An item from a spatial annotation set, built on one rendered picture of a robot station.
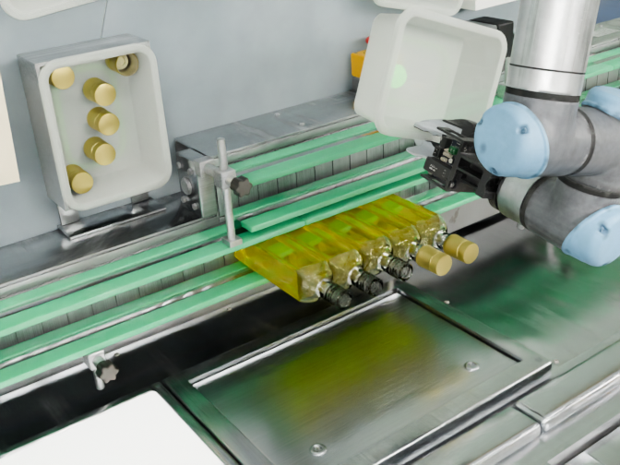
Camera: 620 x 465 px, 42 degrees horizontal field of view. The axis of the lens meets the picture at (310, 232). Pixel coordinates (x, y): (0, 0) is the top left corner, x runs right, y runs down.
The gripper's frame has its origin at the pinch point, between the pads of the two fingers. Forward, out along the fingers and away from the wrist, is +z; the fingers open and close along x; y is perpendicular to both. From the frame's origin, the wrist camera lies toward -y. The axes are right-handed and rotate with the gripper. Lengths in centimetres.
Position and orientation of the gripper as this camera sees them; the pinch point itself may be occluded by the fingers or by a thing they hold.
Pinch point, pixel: (423, 132)
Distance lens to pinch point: 119.5
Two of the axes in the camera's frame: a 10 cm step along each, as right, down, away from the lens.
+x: -2.7, 9.0, 3.5
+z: -5.5, -4.5, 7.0
